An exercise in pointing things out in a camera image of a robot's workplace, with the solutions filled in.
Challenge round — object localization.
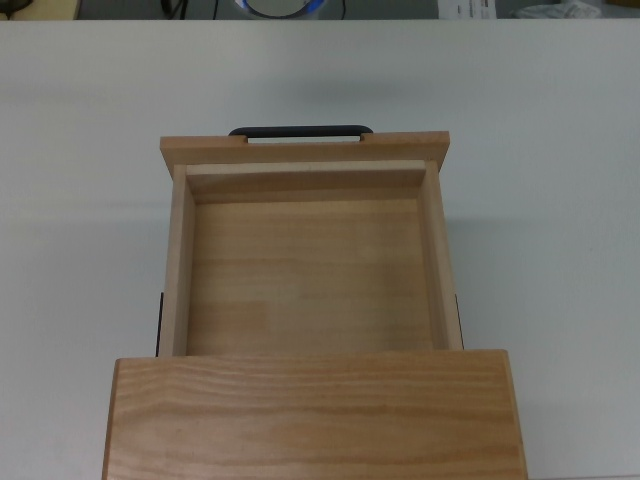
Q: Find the white printed paper sheet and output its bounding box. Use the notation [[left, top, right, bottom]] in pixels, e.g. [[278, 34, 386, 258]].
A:
[[437, 0, 499, 20]]

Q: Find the black metal drawer handle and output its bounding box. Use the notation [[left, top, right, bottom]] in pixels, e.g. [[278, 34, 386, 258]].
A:
[[228, 124, 375, 146]]

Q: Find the clear plastic bag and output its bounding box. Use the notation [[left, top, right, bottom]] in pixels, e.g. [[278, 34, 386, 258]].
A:
[[514, 0, 602, 20]]

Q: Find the black drawer slide rail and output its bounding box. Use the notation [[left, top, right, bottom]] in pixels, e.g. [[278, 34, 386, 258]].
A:
[[153, 291, 165, 359]]

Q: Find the light wooden cabinet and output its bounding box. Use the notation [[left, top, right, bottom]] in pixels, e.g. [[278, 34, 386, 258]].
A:
[[102, 348, 526, 480]]

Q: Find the wooden drawer with black handle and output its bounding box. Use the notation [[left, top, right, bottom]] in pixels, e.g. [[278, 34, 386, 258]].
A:
[[158, 124, 469, 359]]

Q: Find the tan cardboard box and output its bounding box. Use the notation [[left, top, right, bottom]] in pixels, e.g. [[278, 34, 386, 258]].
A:
[[0, 0, 82, 21]]

